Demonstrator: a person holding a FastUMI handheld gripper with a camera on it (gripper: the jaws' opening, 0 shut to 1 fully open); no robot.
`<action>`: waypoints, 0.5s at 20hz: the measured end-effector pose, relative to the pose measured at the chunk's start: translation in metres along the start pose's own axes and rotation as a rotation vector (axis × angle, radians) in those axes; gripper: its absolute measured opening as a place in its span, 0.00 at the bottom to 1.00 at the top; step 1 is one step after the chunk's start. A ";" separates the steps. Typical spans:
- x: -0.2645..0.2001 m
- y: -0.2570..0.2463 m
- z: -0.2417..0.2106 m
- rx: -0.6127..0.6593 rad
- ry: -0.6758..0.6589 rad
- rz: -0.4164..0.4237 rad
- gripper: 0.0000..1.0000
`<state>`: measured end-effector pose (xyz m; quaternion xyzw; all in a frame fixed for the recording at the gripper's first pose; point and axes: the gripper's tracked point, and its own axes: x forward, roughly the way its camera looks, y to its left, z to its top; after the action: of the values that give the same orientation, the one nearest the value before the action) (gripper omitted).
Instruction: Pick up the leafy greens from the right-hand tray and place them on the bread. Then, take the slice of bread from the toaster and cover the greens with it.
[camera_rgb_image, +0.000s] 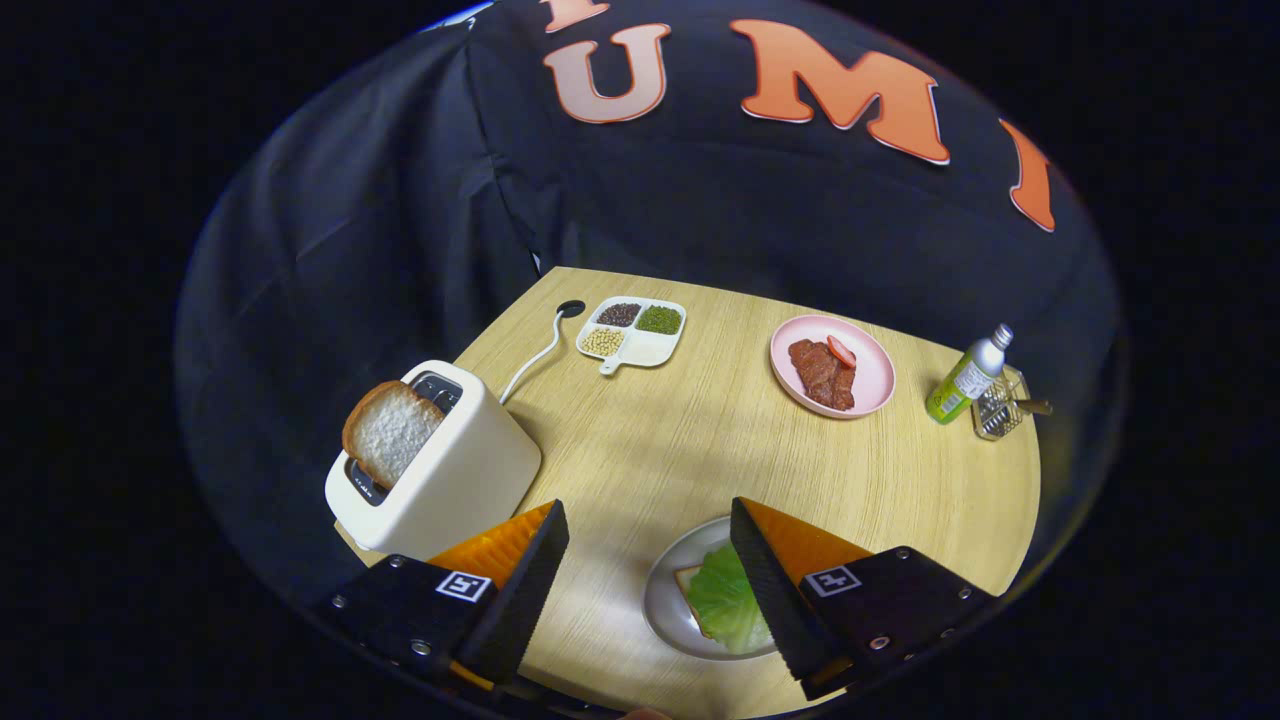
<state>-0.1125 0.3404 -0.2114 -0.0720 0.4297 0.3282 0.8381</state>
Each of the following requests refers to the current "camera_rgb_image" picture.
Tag white power cable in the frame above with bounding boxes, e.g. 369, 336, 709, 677
498, 312, 569, 406

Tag brown meat pieces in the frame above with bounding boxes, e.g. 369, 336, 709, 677
787, 338, 858, 412

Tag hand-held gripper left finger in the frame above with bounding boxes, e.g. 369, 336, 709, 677
318, 499, 571, 701

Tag green lettuce leaf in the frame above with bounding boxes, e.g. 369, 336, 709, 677
685, 541, 776, 656

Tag grey round plate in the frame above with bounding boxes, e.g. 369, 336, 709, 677
643, 515, 781, 662

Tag pink round plate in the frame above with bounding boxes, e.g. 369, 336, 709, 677
769, 314, 897, 420

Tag toasted bread slice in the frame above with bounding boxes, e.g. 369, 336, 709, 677
342, 380, 447, 491

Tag cream white toaster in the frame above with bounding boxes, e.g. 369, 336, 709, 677
324, 360, 543, 561

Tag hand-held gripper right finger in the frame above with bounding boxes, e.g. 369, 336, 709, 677
728, 496, 1001, 703

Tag white divided condiment tray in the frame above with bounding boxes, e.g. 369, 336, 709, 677
575, 296, 688, 376

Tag small metal wire basket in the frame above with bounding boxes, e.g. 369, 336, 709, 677
971, 368, 1031, 442

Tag silver bottle with green label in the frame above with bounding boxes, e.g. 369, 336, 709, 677
925, 323, 1015, 426

